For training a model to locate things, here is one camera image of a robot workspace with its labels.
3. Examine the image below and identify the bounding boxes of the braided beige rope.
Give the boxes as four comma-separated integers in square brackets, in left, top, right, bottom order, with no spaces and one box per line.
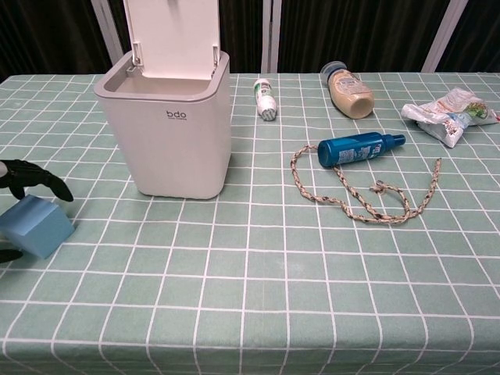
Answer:
[289,143,445,225]

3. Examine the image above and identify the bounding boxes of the small white green bottle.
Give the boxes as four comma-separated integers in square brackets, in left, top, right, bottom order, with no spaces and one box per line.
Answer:
[253,77,280,123]

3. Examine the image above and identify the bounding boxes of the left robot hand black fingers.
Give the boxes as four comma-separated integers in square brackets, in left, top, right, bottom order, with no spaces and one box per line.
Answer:
[0,158,75,264]

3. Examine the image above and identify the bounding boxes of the blue foam cube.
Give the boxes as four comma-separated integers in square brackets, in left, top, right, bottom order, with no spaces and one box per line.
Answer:
[0,194,76,261]

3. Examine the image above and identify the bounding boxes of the green checkered tablecloth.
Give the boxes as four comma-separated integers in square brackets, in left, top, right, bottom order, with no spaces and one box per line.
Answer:
[0,70,500,375]

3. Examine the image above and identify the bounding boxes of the beige sauce bottle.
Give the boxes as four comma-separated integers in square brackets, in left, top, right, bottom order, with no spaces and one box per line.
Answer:
[320,60,377,120]

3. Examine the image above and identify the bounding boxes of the white square container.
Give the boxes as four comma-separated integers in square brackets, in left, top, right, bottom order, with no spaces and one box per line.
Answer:
[94,0,232,201]

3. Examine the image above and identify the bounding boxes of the blue spray bottle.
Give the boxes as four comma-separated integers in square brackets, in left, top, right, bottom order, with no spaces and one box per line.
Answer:
[316,131,408,170]

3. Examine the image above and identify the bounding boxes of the crumpled white snack wrapper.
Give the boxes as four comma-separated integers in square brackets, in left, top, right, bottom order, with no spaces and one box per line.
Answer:
[401,86,500,150]

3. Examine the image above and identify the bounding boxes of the white partition post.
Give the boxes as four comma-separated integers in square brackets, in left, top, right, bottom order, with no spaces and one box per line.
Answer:
[91,0,123,66]
[259,0,281,74]
[420,0,463,73]

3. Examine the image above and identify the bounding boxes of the dark pleated curtain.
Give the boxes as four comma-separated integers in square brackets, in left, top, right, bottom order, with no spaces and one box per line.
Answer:
[216,0,267,74]
[0,0,115,78]
[439,0,500,73]
[274,0,439,74]

